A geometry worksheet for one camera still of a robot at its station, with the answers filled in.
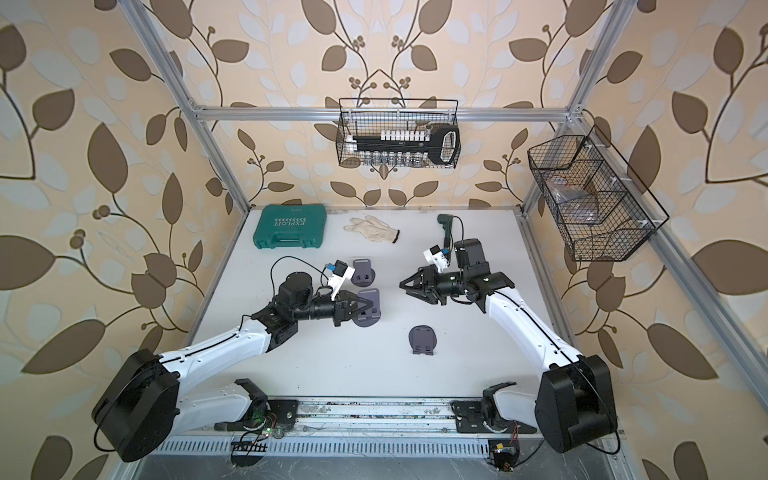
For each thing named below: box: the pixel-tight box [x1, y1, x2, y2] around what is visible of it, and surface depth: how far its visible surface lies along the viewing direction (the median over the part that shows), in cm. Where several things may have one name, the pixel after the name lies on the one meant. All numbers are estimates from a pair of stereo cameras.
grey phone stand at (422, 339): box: [408, 324, 437, 355], surface depth 89 cm
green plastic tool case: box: [253, 203, 327, 249], surface depth 113 cm
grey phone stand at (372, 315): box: [352, 288, 381, 327], surface depth 77 cm
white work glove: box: [343, 215, 400, 243], surface depth 115 cm
